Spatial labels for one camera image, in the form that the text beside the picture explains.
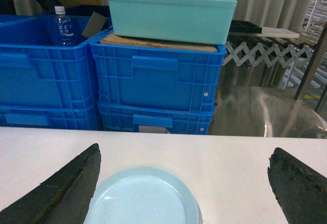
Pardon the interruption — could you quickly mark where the brown cardboard sheet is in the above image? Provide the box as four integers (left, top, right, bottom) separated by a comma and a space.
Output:
99, 33, 218, 52

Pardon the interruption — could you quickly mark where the expandable roller conveyor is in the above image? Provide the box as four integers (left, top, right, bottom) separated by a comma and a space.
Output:
223, 35, 315, 68

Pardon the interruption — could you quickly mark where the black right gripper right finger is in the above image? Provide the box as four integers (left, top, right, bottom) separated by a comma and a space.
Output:
267, 147, 326, 223

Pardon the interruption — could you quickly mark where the blue crate under teal tub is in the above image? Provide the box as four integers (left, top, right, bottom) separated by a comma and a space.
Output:
90, 31, 226, 111

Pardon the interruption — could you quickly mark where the light blue round plate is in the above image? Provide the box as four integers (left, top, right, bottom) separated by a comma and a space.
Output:
84, 167, 203, 223

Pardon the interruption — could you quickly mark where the blue crate lower middle stack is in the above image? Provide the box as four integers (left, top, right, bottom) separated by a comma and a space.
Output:
1, 104, 103, 130

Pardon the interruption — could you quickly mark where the blue crate lower right stack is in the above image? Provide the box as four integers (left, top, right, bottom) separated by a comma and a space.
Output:
97, 102, 215, 135

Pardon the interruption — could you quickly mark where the clear water bottle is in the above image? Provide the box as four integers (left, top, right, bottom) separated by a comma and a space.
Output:
53, 6, 75, 47

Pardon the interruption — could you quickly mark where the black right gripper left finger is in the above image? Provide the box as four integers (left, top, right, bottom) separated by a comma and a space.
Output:
1, 143, 101, 223

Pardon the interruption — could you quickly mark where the blue crate stack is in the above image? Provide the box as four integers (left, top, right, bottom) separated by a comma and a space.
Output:
1, 104, 103, 130
97, 102, 215, 135

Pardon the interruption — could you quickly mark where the teal plastic tub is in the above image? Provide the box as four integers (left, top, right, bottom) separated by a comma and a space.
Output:
108, 0, 237, 45

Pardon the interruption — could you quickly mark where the black tray on conveyor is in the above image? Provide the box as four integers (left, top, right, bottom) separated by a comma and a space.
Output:
229, 20, 262, 34

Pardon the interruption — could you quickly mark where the blue crate with bottle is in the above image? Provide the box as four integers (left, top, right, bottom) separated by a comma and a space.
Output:
1, 16, 108, 109

